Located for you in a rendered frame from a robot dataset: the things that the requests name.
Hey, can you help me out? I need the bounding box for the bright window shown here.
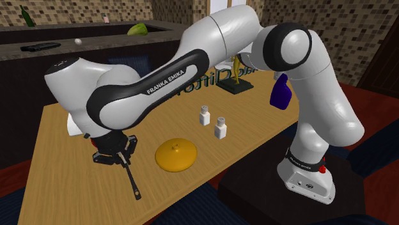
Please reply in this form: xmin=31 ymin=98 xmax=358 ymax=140
xmin=210 ymin=0 xmax=247 ymax=15

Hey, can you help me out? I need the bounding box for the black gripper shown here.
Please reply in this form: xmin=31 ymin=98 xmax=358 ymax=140
xmin=91 ymin=130 xmax=139 ymax=166

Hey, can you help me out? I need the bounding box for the wooden table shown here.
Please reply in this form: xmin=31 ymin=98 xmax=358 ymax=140
xmin=17 ymin=66 xmax=301 ymax=225

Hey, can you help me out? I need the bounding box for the golden figure on dark base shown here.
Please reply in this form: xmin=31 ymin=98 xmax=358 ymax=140
xmin=216 ymin=54 xmax=254 ymax=95

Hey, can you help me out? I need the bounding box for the dark robot stand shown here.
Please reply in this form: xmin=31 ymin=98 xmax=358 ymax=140
xmin=217 ymin=133 xmax=367 ymax=225

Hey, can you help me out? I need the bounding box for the green glass bottle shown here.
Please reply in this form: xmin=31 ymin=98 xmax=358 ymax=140
xmin=19 ymin=4 xmax=36 ymax=28

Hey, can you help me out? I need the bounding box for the dark green lettering decoration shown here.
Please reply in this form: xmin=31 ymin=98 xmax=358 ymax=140
xmin=169 ymin=68 xmax=257 ymax=96

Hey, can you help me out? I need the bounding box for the dark kitchen counter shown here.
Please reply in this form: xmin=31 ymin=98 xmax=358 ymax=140
xmin=0 ymin=20 xmax=189 ymax=171

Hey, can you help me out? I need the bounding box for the yellow domed lid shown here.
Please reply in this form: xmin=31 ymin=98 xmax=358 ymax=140
xmin=155 ymin=137 xmax=198 ymax=173

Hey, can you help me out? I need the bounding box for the black remote control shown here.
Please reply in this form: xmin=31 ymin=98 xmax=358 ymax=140
xmin=19 ymin=42 xmax=63 ymax=53

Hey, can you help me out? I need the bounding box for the white shaker bottle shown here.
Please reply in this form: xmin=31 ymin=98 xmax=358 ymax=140
xmin=199 ymin=105 xmax=211 ymax=127
xmin=214 ymin=116 xmax=228 ymax=140

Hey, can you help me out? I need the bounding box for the dark wooden door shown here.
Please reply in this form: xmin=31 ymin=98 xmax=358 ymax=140
xmin=356 ymin=15 xmax=399 ymax=92

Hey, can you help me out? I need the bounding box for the dark blue chair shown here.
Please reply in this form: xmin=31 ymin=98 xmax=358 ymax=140
xmin=0 ymin=186 xmax=27 ymax=225
xmin=150 ymin=182 xmax=251 ymax=225
xmin=324 ymin=118 xmax=399 ymax=180
xmin=107 ymin=55 xmax=153 ymax=78

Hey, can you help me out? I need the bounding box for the black handled kitchen tool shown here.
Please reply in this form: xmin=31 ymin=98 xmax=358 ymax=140
xmin=119 ymin=151 xmax=142 ymax=201

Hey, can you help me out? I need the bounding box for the green lettuce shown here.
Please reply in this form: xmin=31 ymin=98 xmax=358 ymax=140
xmin=126 ymin=22 xmax=149 ymax=37

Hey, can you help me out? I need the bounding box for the blue spray bottle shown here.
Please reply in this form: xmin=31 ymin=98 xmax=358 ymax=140
xmin=269 ymin=73 xmax=293 ymax=111

